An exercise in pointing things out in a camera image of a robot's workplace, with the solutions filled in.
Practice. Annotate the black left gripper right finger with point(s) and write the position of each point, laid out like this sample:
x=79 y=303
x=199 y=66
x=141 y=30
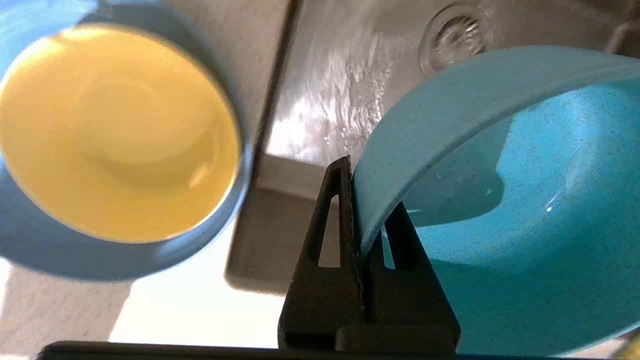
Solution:
x=410 y=300

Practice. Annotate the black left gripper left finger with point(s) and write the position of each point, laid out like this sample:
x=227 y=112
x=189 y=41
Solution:
x=325 y=300

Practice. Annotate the teal bowl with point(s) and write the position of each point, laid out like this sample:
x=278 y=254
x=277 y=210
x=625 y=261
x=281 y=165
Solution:
x=525 y=240

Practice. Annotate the stainless steel sink basin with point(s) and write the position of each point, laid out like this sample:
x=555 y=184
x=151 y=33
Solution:
x=330 y=100

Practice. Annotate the blue plate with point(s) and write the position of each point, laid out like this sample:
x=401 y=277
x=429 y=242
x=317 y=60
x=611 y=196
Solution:
x=100 y=257

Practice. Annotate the yellow bowl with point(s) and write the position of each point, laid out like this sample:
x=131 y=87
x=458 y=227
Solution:
x=115 y=135

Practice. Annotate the round metal drain strainer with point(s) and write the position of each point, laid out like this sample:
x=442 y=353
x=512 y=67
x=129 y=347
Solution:
x=457 y=35

